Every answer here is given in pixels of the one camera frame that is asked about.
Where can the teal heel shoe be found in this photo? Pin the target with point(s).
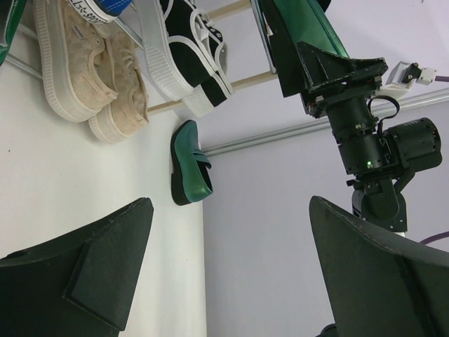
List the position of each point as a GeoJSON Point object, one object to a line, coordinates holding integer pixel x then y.
{"type": "Point", "coordinates": [292, 22]}
{"type": "Point", "coordinates": [190, 180]}

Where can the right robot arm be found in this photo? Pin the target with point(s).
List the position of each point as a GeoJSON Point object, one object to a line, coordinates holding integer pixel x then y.
{"type": "Point", "coordinates": [382, 161]}

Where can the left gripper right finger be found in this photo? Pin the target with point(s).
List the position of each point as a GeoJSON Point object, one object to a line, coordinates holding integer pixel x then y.
{"type": "Point", "coordinates": [378, 283]}

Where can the blue sneaker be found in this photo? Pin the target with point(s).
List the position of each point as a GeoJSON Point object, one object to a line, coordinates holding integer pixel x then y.
{"type": "Point", "coordinates": [99, 12]}

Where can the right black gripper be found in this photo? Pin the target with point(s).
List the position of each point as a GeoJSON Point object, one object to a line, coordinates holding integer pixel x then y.
{"type": "Point", "coordinates": [338, 87]}

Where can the beige lace sneaker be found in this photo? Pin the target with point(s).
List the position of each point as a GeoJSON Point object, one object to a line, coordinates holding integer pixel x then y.
{"type": "Point", "coordinates": [127, 113]}
{"type": "Point", "coordinates": [76, 71]}

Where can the green sneaker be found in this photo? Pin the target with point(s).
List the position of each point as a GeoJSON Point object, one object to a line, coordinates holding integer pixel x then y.
{"type": "Point", "coordinates": [11, 15]}

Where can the black white sneaker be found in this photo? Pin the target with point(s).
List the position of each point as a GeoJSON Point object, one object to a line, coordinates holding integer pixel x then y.
{"type": "Point", "coordinates": [186, 54]}

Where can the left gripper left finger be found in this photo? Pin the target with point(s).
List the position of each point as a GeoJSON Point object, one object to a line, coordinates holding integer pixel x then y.
{"type": "Point", "coordinates": [81, 283]}

